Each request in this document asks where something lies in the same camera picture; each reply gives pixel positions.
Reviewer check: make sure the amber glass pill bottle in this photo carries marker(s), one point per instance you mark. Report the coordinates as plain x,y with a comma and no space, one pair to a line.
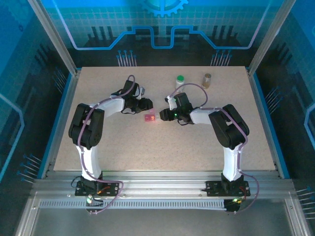
207,82

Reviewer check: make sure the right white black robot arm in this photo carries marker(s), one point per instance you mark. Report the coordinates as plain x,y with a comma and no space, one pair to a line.
204,115

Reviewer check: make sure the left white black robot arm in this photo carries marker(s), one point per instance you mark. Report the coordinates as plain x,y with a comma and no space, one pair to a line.
110,105

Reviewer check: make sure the grey metal tray frame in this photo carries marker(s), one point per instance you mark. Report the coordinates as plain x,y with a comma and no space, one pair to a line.
157,223

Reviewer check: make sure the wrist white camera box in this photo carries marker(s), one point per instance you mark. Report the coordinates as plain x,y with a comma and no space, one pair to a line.
142,90
172,104

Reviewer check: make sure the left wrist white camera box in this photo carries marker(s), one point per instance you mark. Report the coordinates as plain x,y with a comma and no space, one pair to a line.
142,90

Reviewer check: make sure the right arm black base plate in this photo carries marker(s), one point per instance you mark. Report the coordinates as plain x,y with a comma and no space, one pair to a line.
212,188

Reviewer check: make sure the aluminium frame post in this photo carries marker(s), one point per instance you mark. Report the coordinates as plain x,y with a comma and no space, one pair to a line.
54,37
270,37

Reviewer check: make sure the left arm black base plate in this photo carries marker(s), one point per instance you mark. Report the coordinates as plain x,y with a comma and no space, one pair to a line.
112,185

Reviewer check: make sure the white pill bottle green cap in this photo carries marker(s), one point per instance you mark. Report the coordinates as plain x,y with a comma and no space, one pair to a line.
179,84

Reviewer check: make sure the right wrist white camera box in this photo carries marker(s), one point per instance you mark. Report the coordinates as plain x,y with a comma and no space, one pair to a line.
172,104

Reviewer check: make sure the aluminium mounting rail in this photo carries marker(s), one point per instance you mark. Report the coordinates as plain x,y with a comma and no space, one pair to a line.
160,179

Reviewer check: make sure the blue aluminium table side rail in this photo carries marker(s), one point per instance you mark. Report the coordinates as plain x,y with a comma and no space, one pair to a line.
62,118
264,118

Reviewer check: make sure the small LED circuit board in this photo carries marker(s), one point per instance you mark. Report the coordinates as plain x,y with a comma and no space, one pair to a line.
89,199
232,205

